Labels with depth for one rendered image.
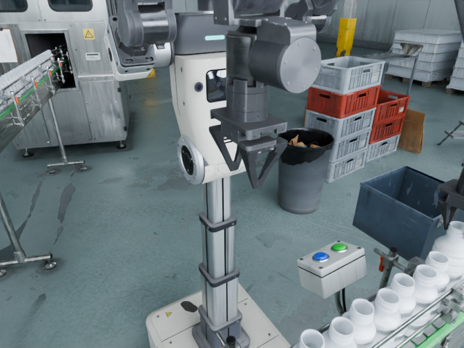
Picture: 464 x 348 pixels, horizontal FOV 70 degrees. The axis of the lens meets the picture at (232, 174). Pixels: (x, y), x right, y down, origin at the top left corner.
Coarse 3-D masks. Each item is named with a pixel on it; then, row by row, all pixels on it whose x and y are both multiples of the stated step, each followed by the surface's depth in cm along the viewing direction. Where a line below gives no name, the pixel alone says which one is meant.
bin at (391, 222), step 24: (408, 168) 152; (360, 192) 140; (384, 192) 152; (408, 192) 155; (432, 192) 145; (360, 216) 144; (384, 216) 133; (408, 216) 124; (432, 216) 148; (456, 216) 127; (384, 240) 136; (408, 240) 126; (432, 240) 124
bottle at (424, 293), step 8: (424, 264) 66; (416, 272) 65; (424, 272) 66; (432, 272) 65; (416, 280) 65; (424, 280) 63; (432, 280) 63; (416, 288) 65; (424, 288) 64; (432, 288) 64; (416, 296) 64; (424, 296) 64; (432, 296) 64; (416, 304) 65; (424, 304) 65; (416, 312) 66; (416, 320) 67; (424, 320) 67; (408, 328) 68; (416, 328) 68; (408, 336) 70; (416, 336) 69
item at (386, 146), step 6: (390, 138) 378; (396, 138) 388; (372, 144) 362; (378, 144) 371; (384, 144) 378; (390, 144) 386; (396, 144) 394; (372, 150) 368; (378, 150) 376; (384, 150) 382; (390, 150) 392; (366, 156) 367; (372, 156) 374; (378, 156) 380; (366, 162) 370
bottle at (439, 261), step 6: (432, 252) 69; (438, 252) 69; (432, 258) 70; (438, 258) 69; (444, 258) 68; (426, 264) 69; (432, 264) 67; (438, 264) 66; (444, 264) 66; (438, 270) 67; (444, 270) 67; (438, 276) 67; (444, 276) 68; (438, 282) 67; (444, 282) 67; (438, 288) 68; (444, 288) 68; (438, 294) 68; (438, 306) 71; (432, 312) 71
